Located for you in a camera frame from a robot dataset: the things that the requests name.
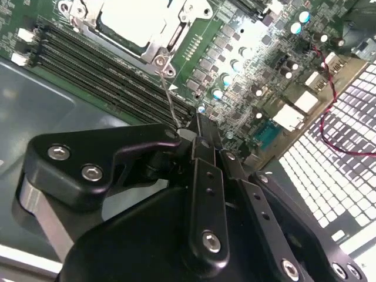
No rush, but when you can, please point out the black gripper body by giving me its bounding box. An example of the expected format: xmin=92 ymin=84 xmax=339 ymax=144
xmin=57 ymin=187 xmax=281 ymax=282

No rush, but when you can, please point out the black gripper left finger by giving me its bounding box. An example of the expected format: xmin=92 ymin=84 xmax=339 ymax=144
xmin=11 ymin=113 xmax=232 ymax=270

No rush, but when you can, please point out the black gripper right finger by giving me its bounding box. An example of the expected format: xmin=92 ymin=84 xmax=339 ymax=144
xmin=204 ymin=115 xmax=368 ymax=282

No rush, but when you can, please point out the metal locking lever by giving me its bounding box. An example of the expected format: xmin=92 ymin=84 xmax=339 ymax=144
xmin=157 ymin=69 xmax=180 ymax=129

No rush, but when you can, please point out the silver CPU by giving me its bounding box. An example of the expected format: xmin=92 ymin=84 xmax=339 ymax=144
xmin=98 ymin=0 xmax=189 ymax=50

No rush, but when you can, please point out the metal socket cover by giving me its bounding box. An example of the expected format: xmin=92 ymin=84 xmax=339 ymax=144
xmin=69 ymin=0 xmax=196 ymax=65

